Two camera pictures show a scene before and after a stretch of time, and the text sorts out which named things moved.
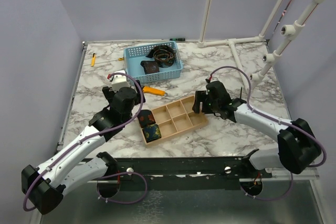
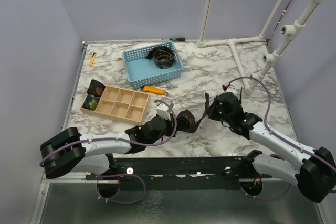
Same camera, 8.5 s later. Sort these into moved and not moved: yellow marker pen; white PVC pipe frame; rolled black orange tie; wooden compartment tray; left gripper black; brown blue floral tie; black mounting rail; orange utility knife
Moved: wooden compartment tray; brown blue floral tie; left gripper black
Not moved: white PVC pipe frame; yellow marker pen; rolled black orange tie; black mounting rail; orange utility knife
